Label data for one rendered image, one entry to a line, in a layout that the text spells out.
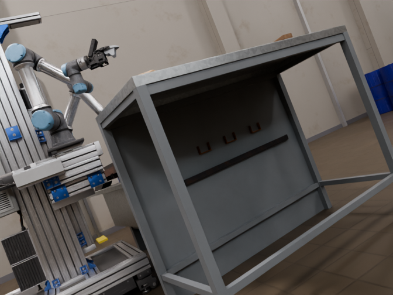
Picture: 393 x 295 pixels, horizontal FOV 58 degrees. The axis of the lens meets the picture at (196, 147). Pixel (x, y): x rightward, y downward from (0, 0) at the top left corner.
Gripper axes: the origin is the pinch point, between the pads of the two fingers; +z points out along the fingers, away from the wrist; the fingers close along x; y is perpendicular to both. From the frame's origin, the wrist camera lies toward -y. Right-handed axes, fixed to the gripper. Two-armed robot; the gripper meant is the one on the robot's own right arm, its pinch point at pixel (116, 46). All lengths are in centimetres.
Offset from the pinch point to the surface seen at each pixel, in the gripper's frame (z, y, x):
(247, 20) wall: 178, -170, -432
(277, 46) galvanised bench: 77, 48, 36
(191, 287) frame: 2, 134, 44
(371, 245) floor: 84, 150, 23
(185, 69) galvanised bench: 32, 52, 64
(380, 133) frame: 119, 103, -1
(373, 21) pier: 446, -110, -542
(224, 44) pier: 115, -123, -379
